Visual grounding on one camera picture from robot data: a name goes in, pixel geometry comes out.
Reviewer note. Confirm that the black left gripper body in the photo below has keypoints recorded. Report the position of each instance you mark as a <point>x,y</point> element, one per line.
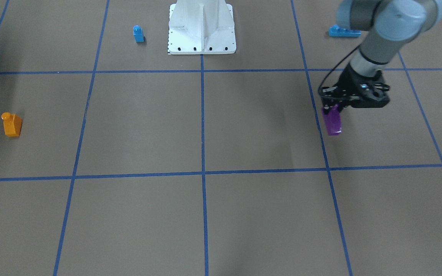
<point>347,81</point>

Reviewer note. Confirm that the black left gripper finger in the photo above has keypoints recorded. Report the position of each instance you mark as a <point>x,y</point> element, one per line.
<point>339,107</point>
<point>325,107</point>

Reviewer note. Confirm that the purple trapezoid block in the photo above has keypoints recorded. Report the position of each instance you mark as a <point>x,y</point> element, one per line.
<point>333,122</point>

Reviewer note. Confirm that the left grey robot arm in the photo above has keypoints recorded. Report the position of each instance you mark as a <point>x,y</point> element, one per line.
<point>390,25</point>

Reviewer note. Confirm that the orange trapezoid block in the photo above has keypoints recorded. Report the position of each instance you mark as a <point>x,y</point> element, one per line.
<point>12,124</point>

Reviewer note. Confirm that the long blue studded block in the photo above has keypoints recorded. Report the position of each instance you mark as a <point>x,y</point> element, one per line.
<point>338,31</point>

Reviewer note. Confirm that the small blue block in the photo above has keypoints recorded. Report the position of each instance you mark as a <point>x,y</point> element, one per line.
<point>138,34</point>

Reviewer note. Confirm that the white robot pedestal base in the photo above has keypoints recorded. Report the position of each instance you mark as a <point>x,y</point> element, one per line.
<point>201,27</point>

